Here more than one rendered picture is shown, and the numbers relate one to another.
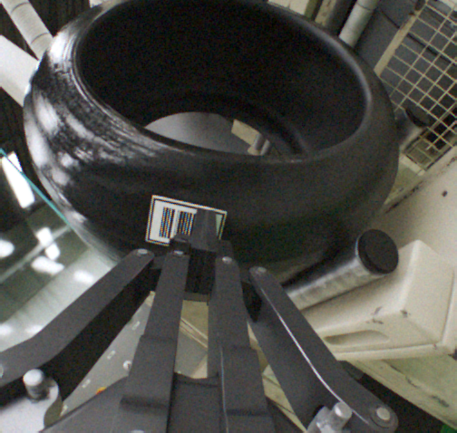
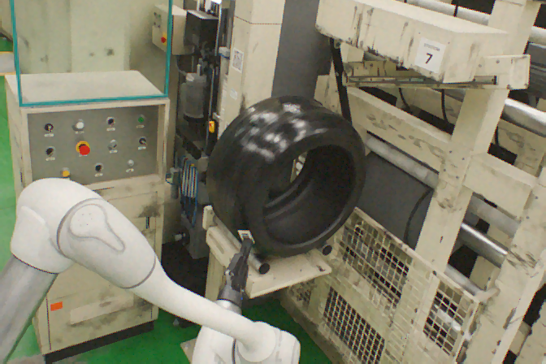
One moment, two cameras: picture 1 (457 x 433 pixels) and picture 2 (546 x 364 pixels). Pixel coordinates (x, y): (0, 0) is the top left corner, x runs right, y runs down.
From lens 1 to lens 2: 1.49 m
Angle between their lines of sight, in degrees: 35
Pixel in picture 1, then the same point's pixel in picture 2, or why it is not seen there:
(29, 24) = not seen: outside the picture
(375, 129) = (302, 248)
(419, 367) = not seen: hidden behind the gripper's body
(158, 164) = (256, 227)
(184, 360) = (141, 166)
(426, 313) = (255, 287)
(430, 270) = (266, 281)
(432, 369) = not seen: hidden behind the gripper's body
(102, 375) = (93, 136)
